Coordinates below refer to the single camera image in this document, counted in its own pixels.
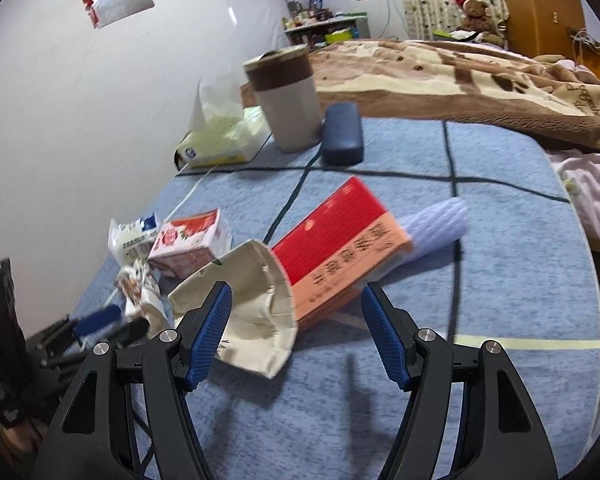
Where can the strawberry milk carton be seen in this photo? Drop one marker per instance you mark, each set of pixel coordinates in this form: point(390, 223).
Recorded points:
point(184, 246)

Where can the beige brown travel mug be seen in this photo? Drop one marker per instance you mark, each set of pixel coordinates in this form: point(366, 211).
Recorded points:
point(283, 82)

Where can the pink bed sheet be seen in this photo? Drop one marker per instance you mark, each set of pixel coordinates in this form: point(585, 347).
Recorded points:
point(580, 175)

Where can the red orange box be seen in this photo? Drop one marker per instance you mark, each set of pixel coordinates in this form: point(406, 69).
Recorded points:
point(343, 244)

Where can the red hanging ornament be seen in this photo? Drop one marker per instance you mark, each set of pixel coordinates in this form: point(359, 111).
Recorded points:
point(89, 6)

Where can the cream torn paper carton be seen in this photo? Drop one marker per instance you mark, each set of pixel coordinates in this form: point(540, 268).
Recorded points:
point(262, 327)

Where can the brown paw print blanket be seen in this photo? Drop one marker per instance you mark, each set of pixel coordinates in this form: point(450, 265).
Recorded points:
point(556, 105)

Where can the white yogurt cup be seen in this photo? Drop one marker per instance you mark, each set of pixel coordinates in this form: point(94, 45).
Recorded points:
point(133, 241)

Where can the orange wooden headboard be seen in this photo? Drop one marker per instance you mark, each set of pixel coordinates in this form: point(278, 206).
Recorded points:
point(586, 50)

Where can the teddy bear with santa hat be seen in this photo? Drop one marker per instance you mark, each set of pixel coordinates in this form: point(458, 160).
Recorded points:
point(478, 22)

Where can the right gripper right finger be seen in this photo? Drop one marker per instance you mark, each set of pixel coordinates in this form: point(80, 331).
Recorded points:
point(500, 436)

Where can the lavender ribbed foam sleeve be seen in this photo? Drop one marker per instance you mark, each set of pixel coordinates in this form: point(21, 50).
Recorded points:
point(435, 227)

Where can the yellow tissue pack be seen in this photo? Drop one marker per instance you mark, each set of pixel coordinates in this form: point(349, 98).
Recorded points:
point(221, 131)

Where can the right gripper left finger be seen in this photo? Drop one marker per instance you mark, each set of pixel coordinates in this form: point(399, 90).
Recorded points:
point(92, 433)

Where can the cluttered desk shelf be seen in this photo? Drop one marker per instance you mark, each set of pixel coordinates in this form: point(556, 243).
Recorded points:
point(313, 33)

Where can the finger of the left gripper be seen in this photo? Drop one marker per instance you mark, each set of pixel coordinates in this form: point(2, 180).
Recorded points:
point(97, 320)

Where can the navy glasses case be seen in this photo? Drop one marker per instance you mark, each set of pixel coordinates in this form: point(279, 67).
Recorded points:
point(342, 135)

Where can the orange wooden wardrobe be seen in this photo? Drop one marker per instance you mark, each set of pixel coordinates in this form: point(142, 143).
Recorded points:
point(538, 27)

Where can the person's hand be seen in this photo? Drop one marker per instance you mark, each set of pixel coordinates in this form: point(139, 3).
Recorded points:
point(21, 443)

